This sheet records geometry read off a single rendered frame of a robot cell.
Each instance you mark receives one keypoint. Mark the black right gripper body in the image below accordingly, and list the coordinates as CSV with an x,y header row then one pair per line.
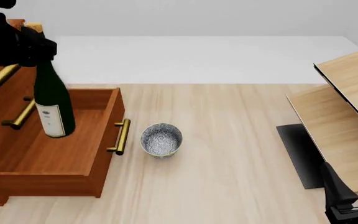
x,y
356,215

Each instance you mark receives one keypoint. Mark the dark green wine bottle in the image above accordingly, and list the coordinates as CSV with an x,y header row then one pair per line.
x,y
53,100

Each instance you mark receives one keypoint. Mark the pale wooden board black edge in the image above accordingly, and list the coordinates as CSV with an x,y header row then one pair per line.
x,y
353,77

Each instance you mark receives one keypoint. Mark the blue white patterned bowl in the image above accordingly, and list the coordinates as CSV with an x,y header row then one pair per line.
x,y
161,141

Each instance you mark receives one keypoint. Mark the open wooden cabinet drawer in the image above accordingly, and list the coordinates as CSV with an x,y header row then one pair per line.
x,y
57,149

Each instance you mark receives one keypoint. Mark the closed wooden cabinet drawer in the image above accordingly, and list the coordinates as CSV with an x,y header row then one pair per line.
x,y
14,81
2,137

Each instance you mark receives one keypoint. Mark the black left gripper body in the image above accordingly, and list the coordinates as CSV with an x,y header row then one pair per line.
x,y
40,50

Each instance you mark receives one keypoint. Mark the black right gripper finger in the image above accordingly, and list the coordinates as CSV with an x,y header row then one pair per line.
x,y
337,189

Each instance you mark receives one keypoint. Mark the flat black plate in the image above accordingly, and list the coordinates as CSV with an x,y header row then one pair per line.
x,y
300,151

